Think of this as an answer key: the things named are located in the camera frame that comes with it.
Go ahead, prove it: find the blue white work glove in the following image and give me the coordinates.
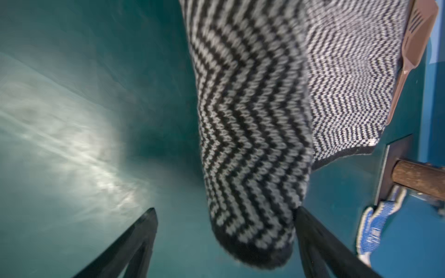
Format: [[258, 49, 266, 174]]
[[356, 185, 407, 267]]

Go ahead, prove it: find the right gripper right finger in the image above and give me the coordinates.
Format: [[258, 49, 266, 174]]
[[294, 206, 380, 278]]

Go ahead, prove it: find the pink artificial cherry blossom tree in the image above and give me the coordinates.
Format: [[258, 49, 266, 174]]
[[374, 135, 445, 205]]

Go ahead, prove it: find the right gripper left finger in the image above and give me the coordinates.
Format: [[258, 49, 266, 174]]
[[75, 208, 158, 278]]

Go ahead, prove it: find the brown plastic litter scoop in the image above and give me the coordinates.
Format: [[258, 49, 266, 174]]
[[386, 0, 439, 125]]

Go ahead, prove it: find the black white knitted scarf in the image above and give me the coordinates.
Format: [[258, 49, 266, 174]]
[[180, 1, 410, 270]]

